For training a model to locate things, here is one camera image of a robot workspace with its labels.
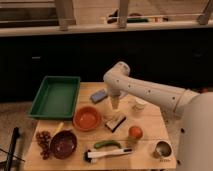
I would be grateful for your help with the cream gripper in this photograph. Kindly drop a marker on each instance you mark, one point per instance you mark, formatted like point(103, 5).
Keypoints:
point(114, 102)

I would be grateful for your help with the blue sponge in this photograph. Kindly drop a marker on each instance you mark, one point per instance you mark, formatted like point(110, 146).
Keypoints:
point(98, 96)

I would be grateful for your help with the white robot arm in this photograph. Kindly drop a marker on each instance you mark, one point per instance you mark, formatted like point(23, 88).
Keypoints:
point(195, 152)

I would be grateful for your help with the red orange bowl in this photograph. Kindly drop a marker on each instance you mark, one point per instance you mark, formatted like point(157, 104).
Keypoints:
point(87, 118)

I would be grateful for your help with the dark purple bowl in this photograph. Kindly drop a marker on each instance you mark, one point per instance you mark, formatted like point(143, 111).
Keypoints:
point(63, 144)

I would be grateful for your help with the white paper cup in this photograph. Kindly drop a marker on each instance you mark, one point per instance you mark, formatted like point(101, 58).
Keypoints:
point(139, 104)

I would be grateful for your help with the wooden block brush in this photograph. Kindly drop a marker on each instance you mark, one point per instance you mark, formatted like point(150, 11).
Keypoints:
point(115, 122)

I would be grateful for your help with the orange red apple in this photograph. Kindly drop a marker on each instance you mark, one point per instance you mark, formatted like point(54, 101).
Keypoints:
point(135, 132)

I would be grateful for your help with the green cucumber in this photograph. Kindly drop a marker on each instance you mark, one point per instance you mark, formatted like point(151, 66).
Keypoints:
point(105, 143)

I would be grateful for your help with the green plastic tray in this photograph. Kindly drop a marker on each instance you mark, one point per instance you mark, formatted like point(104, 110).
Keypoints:
point(56, 98)

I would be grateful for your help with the white dish brush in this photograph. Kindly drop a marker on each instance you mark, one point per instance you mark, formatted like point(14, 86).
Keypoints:
point(89, 155)

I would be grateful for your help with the metal cup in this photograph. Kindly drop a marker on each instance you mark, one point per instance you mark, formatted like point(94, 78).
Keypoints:
point(162, 150)

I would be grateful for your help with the bunch of red grapes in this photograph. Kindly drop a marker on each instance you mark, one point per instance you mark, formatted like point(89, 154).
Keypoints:
point(43, 139)

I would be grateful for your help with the black tripod stand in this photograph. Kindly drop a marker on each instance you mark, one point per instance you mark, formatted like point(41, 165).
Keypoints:
point(11, 160)

